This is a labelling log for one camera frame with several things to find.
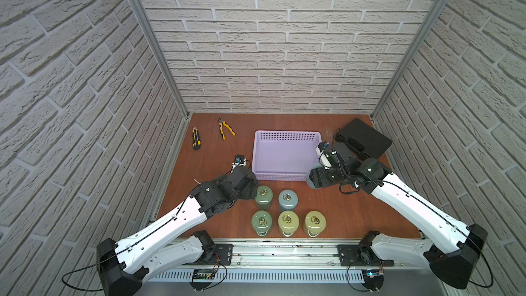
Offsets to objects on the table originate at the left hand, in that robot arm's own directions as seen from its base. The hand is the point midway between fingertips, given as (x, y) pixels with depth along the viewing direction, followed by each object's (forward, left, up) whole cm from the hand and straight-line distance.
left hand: (247, 179), depth 75 cm
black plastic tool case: (+28, -54, -10) cm, 62 cm away
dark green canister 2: (-13, -6, -7) cm, 16 cm away
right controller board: (-30, -45, -17) cm, 57 cm away
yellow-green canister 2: (-14, -25, -8) cm, 30 cm away
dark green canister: (-4, -6, -8) cm, 11 cm away
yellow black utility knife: (+32, +30, -16) cm, 47 cm away
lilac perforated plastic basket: (+21, -16, -15) cm, 30 cm away
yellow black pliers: (+43, +18, -15) cm, 49 cm away
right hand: (+1, -28, +2) cm, 28 cm away
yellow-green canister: (-13, -15, -8) cm, 22 cm away
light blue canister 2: (-2, -23, +3) cm, 23 cm away
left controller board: (-29, +16, -19) cm, 38 cm away
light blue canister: (-5, -16, -8) cm, 18 cm away
